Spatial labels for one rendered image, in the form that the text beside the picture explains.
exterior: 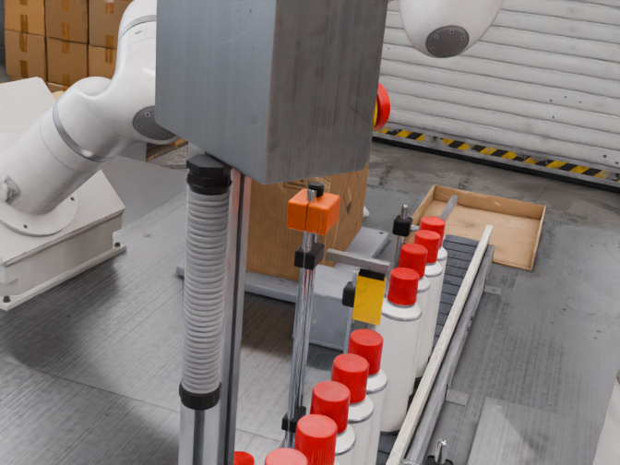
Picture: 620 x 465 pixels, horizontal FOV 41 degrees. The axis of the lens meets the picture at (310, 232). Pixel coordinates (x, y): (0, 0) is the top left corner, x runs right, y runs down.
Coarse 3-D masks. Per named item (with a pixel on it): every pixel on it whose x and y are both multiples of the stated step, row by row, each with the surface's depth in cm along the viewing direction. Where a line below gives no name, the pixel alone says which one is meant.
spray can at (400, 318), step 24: (408, 288) 92; (384, 312) 94; (408, 312) 93; (384, 336) 94; (408, 336) 94; (384, 360) 95; (408, 360) 95; (408, 384) 97; (384, 408) 97; (384, 432) 99
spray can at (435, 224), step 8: (424, 224) 109; (432, 224) 108; (440, 224) 109; (440, 232) 109; (440, 240) 109; (440, 248) 110; (440, 256) 109; (440, 264) 110; (440, 288) 112; (432, 336) 115; (432, 344) 116
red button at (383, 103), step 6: (378, 84) 63; (378, 90) 62; (384, 90) 62; (378, 96) 62; (384, 96) 62; (378, 102) 62; (384, 102) 62; (378, 108) 62; (384, 108) 62; (378, 114) 62; (384, 114) 62; (378, 120) 62; (384, 120) 63; (378, 126) 63
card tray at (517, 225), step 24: (432, 192) 190; (456, 192) 191; (432, 216) 183; (456, 216) 185; (480, 216) 186; (504, 216) 187; (528, 216) 188; (408, 240) 169; (480, 240) 172; (504, 240) 174; (528, 240) 175; (504, 264) 162; (528, 264) 163
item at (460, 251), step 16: (448, 240) 158; (464, 240) 159; (448, 256) 151; (464, 256) 152; (448, 272) 144; (464, 272) 145; (448, 288) 138; (448, 304) 133; (464, 304) 133; (432, 352) 118; (416, 384) 110; (384, 448) 96; (384, 464) 94
